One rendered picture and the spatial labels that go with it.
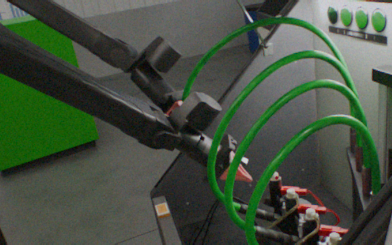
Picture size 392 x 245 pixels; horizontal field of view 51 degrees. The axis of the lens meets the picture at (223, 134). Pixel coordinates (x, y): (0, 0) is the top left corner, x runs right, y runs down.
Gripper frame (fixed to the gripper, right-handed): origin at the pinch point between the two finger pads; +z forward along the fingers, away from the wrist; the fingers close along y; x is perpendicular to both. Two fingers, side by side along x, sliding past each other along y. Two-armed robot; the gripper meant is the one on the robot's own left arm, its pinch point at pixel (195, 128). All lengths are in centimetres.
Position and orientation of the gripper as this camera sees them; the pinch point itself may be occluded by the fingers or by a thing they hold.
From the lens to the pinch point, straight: 93.4
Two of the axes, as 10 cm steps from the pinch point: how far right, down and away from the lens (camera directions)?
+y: 4.2, -2.1, 8.8
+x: -5.8, 6.8, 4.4
